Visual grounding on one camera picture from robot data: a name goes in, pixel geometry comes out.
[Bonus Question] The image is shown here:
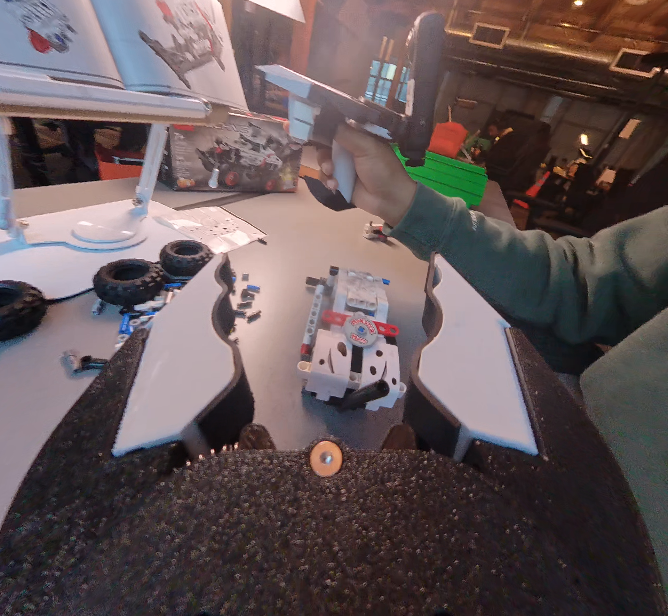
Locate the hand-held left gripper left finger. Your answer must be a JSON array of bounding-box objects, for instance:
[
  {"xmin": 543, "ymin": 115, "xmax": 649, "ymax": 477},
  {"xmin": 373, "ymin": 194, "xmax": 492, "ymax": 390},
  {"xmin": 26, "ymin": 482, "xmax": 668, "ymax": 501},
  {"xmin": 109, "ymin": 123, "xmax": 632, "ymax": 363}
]
[{"xmin": 112, "ymin": 253, "xmax": 255, "ymax": 463}]

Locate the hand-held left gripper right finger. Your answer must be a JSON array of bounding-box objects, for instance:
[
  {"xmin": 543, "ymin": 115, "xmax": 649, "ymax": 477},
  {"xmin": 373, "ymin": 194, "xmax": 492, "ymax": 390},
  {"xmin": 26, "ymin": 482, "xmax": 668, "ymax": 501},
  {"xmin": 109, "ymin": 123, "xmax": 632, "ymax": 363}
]
[{"xmin": 404, "ymin": 253, "xmax": 539, "ymax": 464}]

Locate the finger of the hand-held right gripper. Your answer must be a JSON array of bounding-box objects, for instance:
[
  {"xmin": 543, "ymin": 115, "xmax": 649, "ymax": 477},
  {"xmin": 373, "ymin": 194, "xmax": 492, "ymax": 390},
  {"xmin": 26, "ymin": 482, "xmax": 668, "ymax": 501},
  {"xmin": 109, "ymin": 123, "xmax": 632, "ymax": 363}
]
[{"xmin": 255, "ymin": 63, "xmax": 321, "ymax": 143}]

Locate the white toy truck model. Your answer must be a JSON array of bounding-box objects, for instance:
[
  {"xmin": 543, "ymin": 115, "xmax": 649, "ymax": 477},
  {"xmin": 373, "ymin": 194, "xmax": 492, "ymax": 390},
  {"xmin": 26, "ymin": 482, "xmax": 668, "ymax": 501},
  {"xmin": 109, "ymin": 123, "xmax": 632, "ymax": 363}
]
[{"xmin": 297, "ymin": 265, "xmax": 408, "ymax": 412}]

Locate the building instruction booklet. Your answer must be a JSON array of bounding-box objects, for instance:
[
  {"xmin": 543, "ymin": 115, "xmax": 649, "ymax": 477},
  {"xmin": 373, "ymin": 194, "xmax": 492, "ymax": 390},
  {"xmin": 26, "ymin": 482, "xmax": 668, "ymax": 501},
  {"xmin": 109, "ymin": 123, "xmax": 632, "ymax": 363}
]
[{"xmin": 0, "ymin": 0, "xmax": 249, "ymax": 110}]

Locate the person's right forearm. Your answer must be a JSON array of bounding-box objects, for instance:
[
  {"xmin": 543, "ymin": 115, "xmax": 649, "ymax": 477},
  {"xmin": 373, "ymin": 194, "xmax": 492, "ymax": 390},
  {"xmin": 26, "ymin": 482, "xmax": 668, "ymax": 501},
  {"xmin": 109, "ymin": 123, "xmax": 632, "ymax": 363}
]
[{"xmin": 389, "ymin": 183, "xmax": 668, "ymax": 361}]

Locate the grey desk with wooden edge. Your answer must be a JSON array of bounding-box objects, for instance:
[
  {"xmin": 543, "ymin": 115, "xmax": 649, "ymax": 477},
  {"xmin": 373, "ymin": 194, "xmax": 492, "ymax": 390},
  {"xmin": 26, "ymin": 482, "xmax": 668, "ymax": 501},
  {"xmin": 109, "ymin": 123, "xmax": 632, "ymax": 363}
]
[{"xmin": 477, "ymin": 178, "xmax": 517, "ymax": 228}]

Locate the person's right hand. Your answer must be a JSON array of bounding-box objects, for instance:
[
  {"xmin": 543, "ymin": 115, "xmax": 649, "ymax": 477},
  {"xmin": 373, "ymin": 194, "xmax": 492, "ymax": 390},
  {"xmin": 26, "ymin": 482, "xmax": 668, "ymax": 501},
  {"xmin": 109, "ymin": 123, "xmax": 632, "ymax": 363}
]
[{"xmin": 316, "ymin": 126, "xmax": 418, "ymax": 226}]

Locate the pile of small brick parts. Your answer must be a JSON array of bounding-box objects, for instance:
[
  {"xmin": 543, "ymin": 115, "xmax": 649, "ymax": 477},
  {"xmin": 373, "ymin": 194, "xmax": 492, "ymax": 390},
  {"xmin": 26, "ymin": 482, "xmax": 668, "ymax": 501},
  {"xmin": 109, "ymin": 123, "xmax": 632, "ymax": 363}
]
[{"xmin": 62, "ymin": 272, "xmax": 263, "ymax": 374}]

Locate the black toy set box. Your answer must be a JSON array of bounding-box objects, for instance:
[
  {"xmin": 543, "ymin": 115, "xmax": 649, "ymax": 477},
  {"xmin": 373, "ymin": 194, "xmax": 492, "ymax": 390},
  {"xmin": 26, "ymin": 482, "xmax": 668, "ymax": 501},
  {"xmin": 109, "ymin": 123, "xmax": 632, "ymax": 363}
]
[{"xmin": 159, "ymin": 112, "xmax": 304, "ymax": 193}]

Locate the green plastic object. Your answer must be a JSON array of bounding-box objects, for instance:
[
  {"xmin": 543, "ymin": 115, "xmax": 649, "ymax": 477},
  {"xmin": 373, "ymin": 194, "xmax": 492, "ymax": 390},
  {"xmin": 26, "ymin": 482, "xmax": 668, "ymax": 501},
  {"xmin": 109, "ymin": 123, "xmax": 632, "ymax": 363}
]
[{"xmin": 391, "ymin": 144, "xmax": 487, "ymax": 209}]

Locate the white sticker sheet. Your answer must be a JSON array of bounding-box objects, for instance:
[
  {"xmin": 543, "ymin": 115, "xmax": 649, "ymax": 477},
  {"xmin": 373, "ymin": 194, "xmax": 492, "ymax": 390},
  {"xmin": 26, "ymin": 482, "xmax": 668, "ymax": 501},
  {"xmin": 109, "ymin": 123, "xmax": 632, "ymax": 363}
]
[{"xmin": 154, "ymin": 205, "xmax": 268, "ymax": 255}]

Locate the white book stand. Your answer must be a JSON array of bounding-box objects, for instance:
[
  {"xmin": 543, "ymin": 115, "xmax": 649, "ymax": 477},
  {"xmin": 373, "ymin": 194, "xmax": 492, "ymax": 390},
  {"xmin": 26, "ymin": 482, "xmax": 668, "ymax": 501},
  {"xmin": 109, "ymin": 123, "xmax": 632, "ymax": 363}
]
[{"xmin": 0, "ymin": 63, "xmax": 215, "ymax": 288}]

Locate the orange crate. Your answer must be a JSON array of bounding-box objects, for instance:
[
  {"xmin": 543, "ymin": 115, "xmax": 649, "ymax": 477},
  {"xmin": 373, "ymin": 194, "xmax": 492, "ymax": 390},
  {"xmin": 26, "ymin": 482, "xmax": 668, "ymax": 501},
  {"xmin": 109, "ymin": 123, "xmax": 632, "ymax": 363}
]
[{"xmin": 94, "ymin": 149, "xmax": 145, "ymax": 182}]

